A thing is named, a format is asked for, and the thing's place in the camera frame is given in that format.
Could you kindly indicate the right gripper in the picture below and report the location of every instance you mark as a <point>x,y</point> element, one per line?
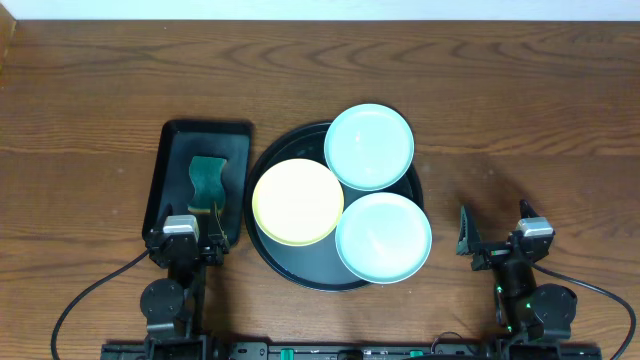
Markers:
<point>468,236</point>

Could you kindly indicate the yellow plate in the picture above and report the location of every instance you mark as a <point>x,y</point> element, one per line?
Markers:
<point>297,202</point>

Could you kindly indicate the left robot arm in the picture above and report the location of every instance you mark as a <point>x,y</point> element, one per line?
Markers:
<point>173,306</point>

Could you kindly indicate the round black tray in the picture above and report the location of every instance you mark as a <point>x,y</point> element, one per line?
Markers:
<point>316,266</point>

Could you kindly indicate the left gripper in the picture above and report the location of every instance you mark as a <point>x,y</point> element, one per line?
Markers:
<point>187,251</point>

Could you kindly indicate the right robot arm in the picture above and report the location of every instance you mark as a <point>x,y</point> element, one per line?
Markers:
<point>537,317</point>

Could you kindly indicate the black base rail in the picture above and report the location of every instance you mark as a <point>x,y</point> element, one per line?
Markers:
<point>263,351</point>

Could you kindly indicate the black rectangular tray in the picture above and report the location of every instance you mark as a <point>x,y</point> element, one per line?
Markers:
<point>180,141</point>

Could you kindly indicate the light green plate front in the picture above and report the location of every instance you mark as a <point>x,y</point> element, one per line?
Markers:
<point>383,238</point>

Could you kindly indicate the green sponge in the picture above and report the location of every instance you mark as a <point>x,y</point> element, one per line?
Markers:
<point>209,195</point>

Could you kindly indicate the light green plate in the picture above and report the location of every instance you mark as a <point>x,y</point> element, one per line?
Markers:
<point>369,147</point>
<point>383,238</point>

